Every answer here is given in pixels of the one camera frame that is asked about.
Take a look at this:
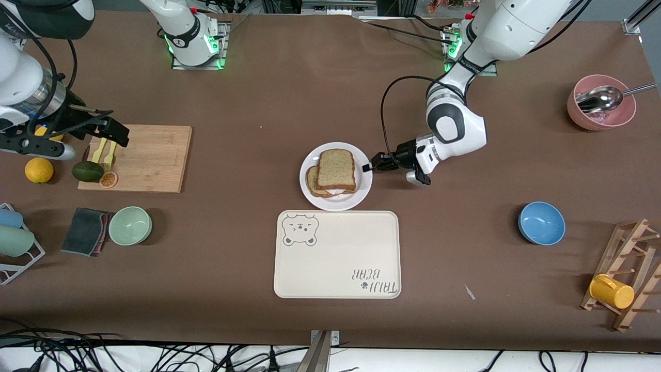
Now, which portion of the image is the bread slice sandwich lid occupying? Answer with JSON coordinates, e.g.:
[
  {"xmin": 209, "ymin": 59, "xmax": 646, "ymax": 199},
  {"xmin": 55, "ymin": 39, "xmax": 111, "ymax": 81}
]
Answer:
[{"xmin": 316, "ymin": 149, "xmax": 357, "ymax": 192}]

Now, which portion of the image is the white round plate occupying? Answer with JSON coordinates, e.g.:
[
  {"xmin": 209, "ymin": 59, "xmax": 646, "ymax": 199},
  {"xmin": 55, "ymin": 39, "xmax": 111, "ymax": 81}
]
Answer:
[{"xmin": 300, "ymin": 142, "xmax": 373, "ymax": 212}]

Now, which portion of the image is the yellow lemon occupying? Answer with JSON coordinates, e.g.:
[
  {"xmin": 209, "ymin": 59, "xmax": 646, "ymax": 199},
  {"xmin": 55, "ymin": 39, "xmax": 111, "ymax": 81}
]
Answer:
[{"xmin": 34, "ymin": 126, "xmax": 65, "ymax": 143}]

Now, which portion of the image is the yellow plastic fork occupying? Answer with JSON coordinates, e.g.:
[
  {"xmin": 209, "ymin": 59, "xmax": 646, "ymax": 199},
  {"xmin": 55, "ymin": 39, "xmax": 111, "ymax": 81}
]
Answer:
[{"xmin": 103, "ymin": 135, "xmax": 120, "ymax": 171}]

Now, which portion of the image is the orange-yellow lemon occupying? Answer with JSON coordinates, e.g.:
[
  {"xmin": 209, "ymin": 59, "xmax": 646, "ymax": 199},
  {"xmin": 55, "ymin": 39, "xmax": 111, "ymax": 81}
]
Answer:
[{"xmin": 25, "ymin": 158, "xmax": 54, "ymax": 184}]

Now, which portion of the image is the dark green avocado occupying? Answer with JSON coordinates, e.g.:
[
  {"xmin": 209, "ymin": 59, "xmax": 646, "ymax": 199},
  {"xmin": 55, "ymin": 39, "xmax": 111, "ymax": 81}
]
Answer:
[{"xmin": 72, "ymin": 161, "xmax": 105, "ymax": 182}]

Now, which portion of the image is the wooden cutting board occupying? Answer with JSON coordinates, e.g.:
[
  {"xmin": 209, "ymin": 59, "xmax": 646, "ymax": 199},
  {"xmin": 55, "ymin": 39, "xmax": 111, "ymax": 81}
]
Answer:
[{"xmin": 77, "ymin": 124, "xmax": 193, "ymax": 194}]

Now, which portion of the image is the bread slice under egg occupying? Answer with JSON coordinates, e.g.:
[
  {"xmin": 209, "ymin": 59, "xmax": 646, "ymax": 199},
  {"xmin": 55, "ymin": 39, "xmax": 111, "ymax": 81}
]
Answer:
[{"xmin": 306, "ymin": 165, "xmax": 357, "ymax": 198}]

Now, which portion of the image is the pale green bowl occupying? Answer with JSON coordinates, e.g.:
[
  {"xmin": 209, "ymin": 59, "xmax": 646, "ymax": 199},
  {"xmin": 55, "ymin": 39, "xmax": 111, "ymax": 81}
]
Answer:
[{"xmin": 108, "ymin": 206, "xmax": 153, "ymax": 246}]

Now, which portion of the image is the grey folded cloth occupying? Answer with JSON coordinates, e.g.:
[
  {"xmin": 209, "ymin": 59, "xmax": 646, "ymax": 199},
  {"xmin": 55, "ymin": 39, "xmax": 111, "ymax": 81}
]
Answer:
[{"xmin": 61, "ymin": 208, "xmax": 112, "ymax": 257}]

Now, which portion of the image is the cream tray with bear print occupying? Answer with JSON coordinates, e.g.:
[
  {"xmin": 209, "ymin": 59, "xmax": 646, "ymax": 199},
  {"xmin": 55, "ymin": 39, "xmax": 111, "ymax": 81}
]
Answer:
[{"xmin": 273, "ymin": 210, "xmax": 402, "ymax": 299}]

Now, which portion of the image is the pale green cup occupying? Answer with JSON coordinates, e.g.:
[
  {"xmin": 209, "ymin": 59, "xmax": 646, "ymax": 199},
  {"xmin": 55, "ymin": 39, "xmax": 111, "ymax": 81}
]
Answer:
[{"xmin": 0, "ymin": 225, "xmax": 35, "ymax": 257}]

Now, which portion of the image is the blue bowl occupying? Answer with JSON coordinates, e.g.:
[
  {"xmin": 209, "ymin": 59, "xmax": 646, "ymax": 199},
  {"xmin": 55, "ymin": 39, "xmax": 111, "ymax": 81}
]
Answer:
[{"xmin": 518, "ymin": 201, "xmax": 566, "ymax": 245}]

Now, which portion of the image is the pink bowl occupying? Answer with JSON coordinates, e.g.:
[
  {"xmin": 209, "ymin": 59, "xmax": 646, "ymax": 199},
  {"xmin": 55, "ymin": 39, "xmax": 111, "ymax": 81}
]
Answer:
[{"xmin": 567, "ymin": 74, "xmax": 637, "ymax": 131}]

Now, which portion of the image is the metal ladle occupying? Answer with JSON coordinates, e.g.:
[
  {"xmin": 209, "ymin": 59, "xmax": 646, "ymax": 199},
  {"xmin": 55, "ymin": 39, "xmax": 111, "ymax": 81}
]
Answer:
[{"xmin": 576, "ymin": 83, "xmax": 657, "ymax": 114}]

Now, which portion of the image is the wooden mug rack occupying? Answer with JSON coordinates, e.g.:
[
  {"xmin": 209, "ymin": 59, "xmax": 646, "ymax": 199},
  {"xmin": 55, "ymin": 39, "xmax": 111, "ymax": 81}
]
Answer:
[{"xmin": 580, "ymin": 219, "xmax": 661, "ymax": 332}]

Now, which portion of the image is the yellow mug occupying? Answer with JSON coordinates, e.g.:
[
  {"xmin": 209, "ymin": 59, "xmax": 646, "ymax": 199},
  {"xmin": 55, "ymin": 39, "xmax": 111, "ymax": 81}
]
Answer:
[{"xmin": 589, "ymin": 274, "xmax": 635, "ymax": 309}]

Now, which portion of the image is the aluminium corner strut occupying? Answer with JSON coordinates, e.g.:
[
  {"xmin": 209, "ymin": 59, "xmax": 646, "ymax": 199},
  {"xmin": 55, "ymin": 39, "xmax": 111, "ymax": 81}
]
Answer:
[{"xmin": 622, "ymin": 0, "xmax": 661, "ymax": 36}]

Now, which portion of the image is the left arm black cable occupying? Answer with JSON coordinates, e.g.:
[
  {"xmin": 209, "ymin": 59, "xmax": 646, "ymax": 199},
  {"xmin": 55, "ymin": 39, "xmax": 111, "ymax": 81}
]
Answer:
[{"xmin": 381, "ymin": 76, "xmax": 450, "ymax": 168}]

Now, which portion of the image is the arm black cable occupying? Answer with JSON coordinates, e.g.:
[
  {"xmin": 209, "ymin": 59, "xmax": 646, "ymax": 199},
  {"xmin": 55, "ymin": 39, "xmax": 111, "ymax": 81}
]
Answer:
[
  {"xmin": 381, "ymin": 76, "xmax": 450, "ymax": 168},
  {"xmin": 0, "ymin": 18, "xmax": 78, "ymax": 135}
]

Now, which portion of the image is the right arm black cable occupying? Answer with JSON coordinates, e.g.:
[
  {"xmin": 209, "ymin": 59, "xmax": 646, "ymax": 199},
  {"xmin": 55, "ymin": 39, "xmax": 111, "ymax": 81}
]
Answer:
[{"xmin": 0, "ymin": 18, "xmax": 78, "ymax": 135}]

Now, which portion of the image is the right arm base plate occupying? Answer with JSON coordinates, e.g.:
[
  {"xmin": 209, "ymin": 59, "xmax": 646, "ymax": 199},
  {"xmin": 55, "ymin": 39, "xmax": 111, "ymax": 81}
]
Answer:
[{"xmin": 171, "ymin": 21, "xmax": 229, "ymax": 70}]

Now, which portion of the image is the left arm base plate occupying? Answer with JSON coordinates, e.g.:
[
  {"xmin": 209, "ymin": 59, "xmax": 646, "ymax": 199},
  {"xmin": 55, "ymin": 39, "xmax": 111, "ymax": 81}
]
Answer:
[{"xmin": 442, "ymin": 23, "xmax": 499, "ymax": 77}]

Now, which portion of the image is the black base cable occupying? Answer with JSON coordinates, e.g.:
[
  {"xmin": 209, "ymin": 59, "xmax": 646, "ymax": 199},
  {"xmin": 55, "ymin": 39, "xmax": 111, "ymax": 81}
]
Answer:
[{"xmin": 359, "ymin": 14, "xmax": 460, "ymax": 44}]

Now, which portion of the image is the white wire cup rack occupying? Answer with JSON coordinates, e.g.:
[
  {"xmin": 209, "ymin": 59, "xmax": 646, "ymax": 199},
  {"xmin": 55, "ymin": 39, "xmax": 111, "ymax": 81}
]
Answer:
[{"xmin": 0, "ymin": 203, "xmax": 46, "ymax": 285}]

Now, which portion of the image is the aluminium frame profile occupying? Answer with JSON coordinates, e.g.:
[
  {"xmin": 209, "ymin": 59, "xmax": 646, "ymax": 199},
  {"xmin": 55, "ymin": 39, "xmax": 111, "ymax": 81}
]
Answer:
[{"xmin": 302, "ymin": 0, "xmax": 377, "ymax": 16}]

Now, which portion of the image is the metal table edge bracket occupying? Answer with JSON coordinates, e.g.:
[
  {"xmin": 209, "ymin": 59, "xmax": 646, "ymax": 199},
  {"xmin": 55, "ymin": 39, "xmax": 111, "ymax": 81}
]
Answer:
[{"xmin": 304, "ymin": 330, "xmax": 340, "ymax": 372}]

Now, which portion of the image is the black cable bundle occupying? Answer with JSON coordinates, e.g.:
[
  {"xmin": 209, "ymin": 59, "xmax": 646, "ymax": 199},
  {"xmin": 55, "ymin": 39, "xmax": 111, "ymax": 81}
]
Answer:
[{"xmin": 0, "ymin": 318, "xmax": 310, "ymax": 372}]

